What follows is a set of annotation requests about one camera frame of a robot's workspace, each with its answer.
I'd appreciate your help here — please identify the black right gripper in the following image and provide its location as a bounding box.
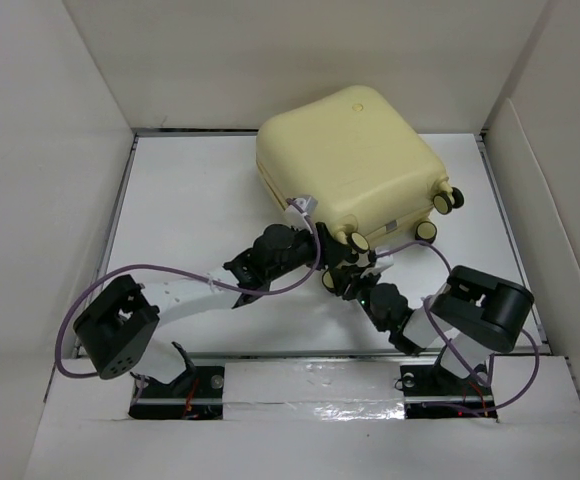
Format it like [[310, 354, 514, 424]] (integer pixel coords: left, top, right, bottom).
[[328, 264, 387, 332]]

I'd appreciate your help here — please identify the yellow hard-shell suitcase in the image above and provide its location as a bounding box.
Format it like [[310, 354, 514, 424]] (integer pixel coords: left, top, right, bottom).
[[256, 86, 464, 274]]

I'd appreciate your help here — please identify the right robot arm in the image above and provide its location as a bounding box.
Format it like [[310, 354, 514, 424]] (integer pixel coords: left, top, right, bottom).
[[322, 266, 534, 393]]

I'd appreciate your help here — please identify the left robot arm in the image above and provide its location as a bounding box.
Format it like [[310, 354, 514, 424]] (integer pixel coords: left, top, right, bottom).
[[73, 222, 369, 380]]

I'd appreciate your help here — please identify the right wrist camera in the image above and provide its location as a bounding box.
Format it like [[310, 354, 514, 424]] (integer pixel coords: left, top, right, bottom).
[[365, 254, 394, 276]]

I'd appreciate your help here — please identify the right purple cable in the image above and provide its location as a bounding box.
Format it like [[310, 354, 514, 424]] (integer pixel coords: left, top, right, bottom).
[[369, 240, 542, 416]]

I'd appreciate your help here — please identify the purple cable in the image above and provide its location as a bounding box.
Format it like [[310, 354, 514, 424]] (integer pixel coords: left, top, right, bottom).
[[369, 240, 542, 416], [54, 197, 321, 379]]

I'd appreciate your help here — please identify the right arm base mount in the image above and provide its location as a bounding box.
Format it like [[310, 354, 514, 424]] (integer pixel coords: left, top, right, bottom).
[[394, 364, 498, 420]]

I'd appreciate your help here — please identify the metal rail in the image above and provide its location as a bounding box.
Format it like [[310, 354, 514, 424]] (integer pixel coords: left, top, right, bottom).
[[191, 350, 441, 361]]

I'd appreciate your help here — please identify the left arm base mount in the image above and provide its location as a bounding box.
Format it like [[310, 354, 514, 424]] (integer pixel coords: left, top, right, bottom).
[[128, 341, 225, 421]]

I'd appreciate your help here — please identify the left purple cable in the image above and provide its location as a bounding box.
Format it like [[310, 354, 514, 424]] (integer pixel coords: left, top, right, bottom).
[[54, 197, 321, 379]]

